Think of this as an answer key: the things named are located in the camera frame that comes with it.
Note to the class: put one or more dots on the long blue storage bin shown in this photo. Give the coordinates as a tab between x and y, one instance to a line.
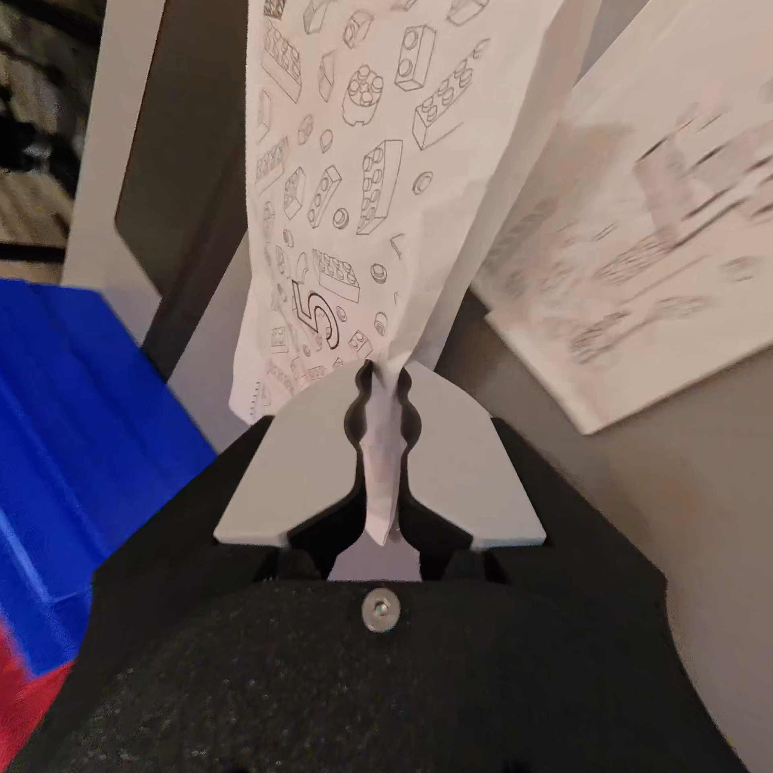
90	453

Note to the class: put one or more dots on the red storage bin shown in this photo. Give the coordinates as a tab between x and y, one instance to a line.
24	712

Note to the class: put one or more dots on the white brick-print paper bag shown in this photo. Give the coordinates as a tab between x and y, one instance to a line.
374	181
634	241

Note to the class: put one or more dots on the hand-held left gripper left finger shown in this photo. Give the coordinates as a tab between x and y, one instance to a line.
290	483

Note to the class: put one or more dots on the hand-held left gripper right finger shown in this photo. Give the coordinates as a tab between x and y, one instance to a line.
471	483

